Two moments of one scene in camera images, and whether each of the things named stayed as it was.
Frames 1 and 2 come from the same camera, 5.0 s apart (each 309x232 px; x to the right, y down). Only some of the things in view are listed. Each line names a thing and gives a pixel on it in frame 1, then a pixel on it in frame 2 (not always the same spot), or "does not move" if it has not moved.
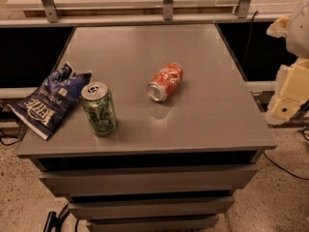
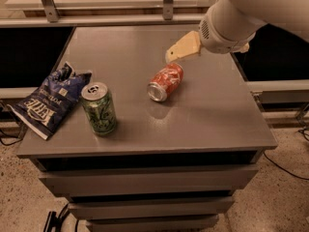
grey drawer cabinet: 189,134 does not move
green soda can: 99,108 does not move
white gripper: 299,33 → 214,39
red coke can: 166,81 does not move
